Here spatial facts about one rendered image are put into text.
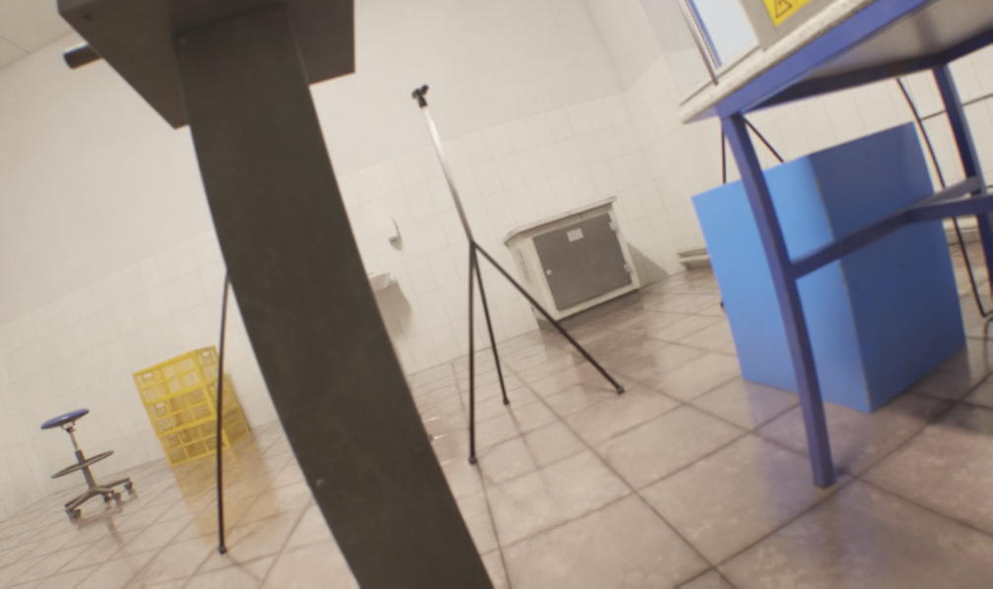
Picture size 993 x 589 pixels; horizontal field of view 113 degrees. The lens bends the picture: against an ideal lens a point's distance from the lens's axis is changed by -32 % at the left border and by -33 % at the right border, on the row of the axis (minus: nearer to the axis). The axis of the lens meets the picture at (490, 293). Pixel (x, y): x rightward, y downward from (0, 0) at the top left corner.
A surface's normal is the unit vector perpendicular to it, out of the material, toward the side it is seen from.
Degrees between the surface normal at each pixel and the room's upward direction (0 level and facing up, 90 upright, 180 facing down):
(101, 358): 90
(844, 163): 90
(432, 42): 90
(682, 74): 90
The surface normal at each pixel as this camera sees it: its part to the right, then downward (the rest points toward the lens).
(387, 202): 0.11, 0.00
